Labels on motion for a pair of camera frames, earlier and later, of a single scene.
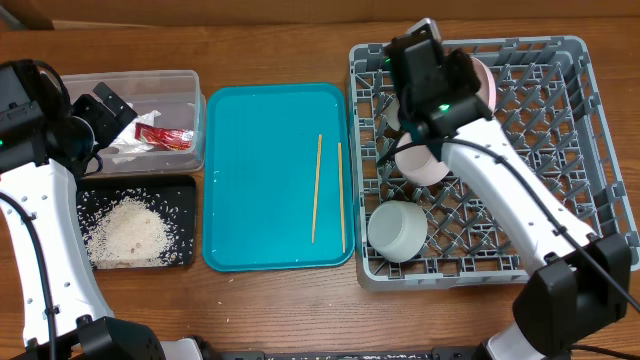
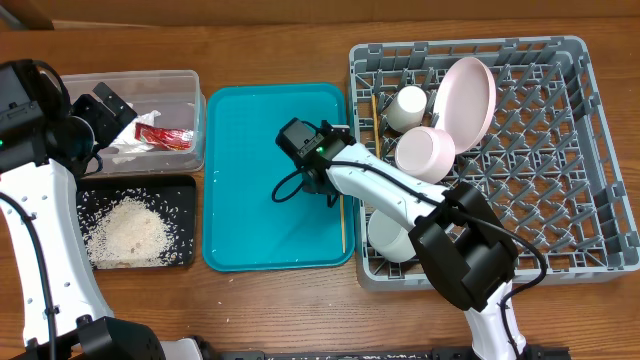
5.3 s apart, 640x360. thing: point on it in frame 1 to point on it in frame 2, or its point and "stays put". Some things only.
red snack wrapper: x=163 y=138 stays put
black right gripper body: x=452 y=72 to x=323 y=188
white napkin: x=126 y=143 stays put
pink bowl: x=417 y=165 stays put
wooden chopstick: x=317 y=188 to x=378 y=149
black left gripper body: x=105 y=126 stays put
